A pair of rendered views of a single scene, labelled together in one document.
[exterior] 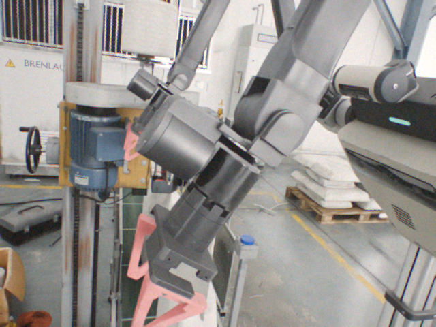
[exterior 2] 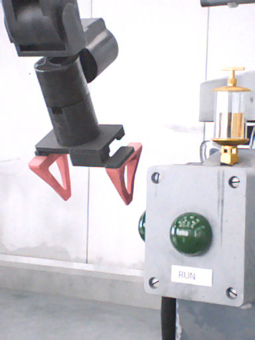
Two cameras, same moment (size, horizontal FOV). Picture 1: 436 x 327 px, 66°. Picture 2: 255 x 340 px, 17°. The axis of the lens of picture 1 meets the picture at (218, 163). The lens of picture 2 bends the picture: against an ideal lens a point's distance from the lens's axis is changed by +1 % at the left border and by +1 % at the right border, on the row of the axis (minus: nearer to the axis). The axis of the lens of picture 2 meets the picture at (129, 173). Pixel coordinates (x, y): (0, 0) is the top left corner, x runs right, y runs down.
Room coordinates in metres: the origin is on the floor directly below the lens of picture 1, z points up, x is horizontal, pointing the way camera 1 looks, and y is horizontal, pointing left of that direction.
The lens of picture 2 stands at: (1.78, -0.48, 1.36)
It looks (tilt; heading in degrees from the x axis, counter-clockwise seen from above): 3 degrees down; 138
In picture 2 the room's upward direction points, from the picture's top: 1 degrees clockwise
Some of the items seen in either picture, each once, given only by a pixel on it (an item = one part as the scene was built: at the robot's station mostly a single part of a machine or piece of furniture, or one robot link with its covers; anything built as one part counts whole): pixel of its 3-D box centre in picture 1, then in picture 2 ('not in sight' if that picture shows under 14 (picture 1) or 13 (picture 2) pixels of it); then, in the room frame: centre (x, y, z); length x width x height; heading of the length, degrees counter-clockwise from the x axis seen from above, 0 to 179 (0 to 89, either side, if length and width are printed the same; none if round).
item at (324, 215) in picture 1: (342, 203); not in sight; (4.02, -1.65, 0.07); 1.20 x 0.82 x 0.14; 110
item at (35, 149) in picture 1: (33, 149); not in sight; (1.18, 0.69, 1.13); 0.18 x 0.11 x 0.18; 18
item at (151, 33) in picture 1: (150, 29); not in sight; (1.10, 0.27, 1.61); 0.17 x 0.17 x 0.17
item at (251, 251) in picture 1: (246, 247); not in sight; (1.26, -0.17, 0.81); 0.08 x 0.08 x 0.06; 18
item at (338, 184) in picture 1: (326, 175); not in sight; (3.91, -1.34, 0.44); 0.66 x 0.42 x 0.14; 12
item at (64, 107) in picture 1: (107, 140); not in sight; (1.29, 0.45, 1.18); 0.34 x 0.25 x 0.31; 108
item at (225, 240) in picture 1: (206, 227); not in sight; (1.93, 0.02, 0.54); 1.05 x 0.02 x 0.41; 18
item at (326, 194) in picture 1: (337, 191); not in sight; (3.73, -1.44, 0.32); 0.66 x 0.43 x 0.15; 110
